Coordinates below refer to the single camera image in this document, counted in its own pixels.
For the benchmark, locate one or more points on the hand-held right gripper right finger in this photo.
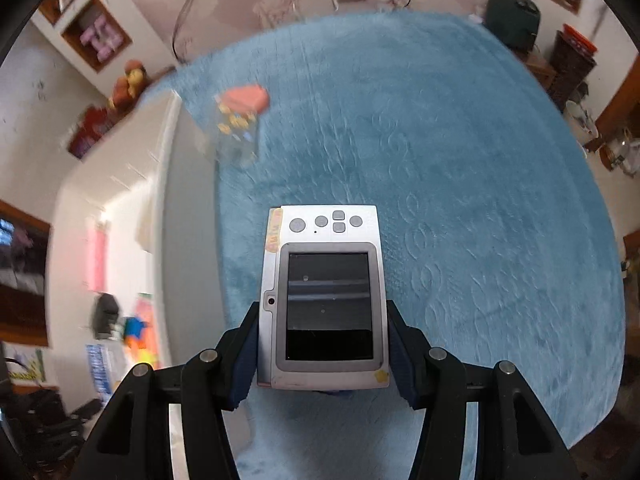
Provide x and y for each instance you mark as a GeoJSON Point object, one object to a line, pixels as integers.
{"type": "Point", "coordinates": [400, 370]}

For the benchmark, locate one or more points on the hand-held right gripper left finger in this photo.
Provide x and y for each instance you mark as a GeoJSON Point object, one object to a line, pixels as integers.
{"type": "Point", "coordinates": [242, 375]}

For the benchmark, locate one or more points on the white digital camera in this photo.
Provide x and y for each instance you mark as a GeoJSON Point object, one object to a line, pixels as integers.
{"type": "Point", "coordinates": [325, 300]}

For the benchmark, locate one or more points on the colourful puzzle cube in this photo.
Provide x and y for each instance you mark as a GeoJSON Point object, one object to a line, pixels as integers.
{"type": "Point", "coordinates": [142, 335]}

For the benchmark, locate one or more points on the white plastic tray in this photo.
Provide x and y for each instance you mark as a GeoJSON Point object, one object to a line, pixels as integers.
{"type": "Point", "coordinates": [190, 260]}

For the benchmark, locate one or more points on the pink tube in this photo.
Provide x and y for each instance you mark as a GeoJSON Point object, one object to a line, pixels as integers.
{"type": "Point", "coordinates": [97, 260]}

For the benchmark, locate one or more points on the blue fleece blanket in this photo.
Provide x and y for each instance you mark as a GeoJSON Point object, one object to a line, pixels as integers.
{"type": "Point", "coordinates": [450, 210]}

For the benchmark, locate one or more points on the clear bottle with pink cap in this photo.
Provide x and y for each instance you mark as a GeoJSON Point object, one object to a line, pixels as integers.
{"type": "Point", "coordinates": [245, 97]}

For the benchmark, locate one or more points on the red gift box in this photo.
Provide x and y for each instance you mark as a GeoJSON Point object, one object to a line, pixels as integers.
{"type": "Point", "coordinates": [92, 130]}

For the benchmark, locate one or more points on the stuffed toy figure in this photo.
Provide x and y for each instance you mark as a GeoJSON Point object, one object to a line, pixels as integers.
{"type": "Point", "coordinates": [130, 82]}

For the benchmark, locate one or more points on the dark wicker basket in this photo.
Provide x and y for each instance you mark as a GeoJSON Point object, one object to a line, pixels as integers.
{"type": "Point", "coordinates": [570, 70]}

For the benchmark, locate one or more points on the pink dumbbell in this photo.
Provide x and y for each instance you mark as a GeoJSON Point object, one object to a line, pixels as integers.
{"type": "Point", "coordinates": [111, 45]}
{"type": "Point", "coordinates": [94, 30]}

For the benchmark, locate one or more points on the red lidded container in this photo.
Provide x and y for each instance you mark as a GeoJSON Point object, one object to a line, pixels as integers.
{"type": "Point", "coordinates": [580, 40]}

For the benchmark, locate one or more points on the wooden door frame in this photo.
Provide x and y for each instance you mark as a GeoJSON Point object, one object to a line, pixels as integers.
{"type": "Point", "coordinates": [25, 336]}

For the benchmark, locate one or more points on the white wall shelf unit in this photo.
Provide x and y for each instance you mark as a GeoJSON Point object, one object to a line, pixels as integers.
{"type": "Point", "coordinates": [122, 12]}

